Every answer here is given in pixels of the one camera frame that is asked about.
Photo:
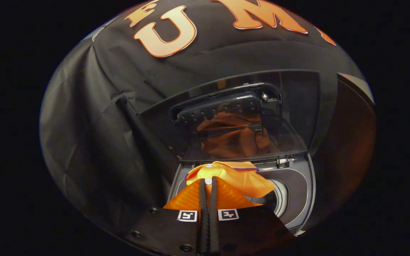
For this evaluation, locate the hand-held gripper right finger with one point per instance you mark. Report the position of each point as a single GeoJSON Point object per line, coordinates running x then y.
{"type": "Point", "coordinates": [213, 220]}

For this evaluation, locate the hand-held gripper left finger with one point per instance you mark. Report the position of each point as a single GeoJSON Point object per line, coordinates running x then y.
{"type": "Point", "coordinates": [203, 220]}

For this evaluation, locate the yellow polo shirt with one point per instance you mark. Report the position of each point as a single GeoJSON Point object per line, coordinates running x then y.
{"type": "Point", "coordinates": [240, 179]}

